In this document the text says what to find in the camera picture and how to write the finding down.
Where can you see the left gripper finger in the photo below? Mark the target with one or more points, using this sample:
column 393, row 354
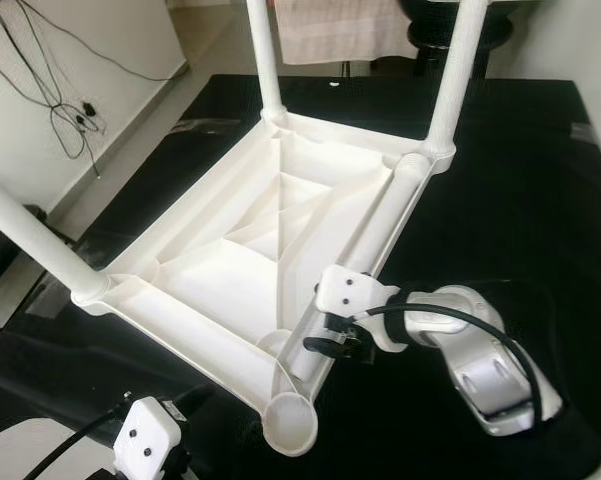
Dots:
column 186, row 399

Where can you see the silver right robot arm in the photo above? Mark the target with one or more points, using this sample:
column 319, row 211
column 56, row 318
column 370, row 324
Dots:
column 490, row 380

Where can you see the black table cloth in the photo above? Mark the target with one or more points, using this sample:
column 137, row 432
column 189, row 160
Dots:
column 520, row 200

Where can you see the beige floor mat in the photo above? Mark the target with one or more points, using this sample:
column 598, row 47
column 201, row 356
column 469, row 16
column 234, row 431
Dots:
column 340, row 35

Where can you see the black stool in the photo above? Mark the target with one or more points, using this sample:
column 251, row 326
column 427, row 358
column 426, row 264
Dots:
column 425, row 40

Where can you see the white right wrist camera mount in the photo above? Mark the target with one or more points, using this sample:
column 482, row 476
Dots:
column 345, row 290

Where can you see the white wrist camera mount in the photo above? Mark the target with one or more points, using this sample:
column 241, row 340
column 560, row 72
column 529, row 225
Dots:
column 345, row 290
column 145, row 445

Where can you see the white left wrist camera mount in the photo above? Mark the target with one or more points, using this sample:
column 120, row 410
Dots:
column 145, row 445

